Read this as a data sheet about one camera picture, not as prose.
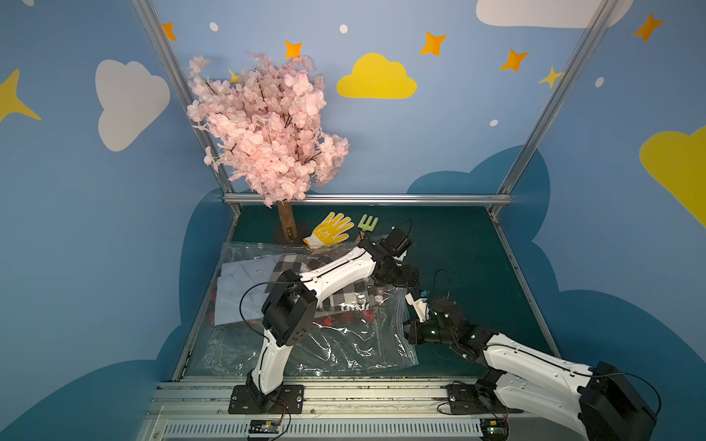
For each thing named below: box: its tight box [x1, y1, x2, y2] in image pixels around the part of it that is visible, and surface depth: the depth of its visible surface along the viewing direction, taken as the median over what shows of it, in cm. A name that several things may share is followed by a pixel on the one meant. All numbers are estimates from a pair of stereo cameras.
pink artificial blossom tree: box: [186, 52, 350, 242], surface depth 69 cm
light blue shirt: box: [215, 255, 281, 327], surface depth 94 cm
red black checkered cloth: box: [313, 310, 377, 328], surface depth 88 cm
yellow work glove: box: [302, 211, 355, 249], surface depth 116 cm
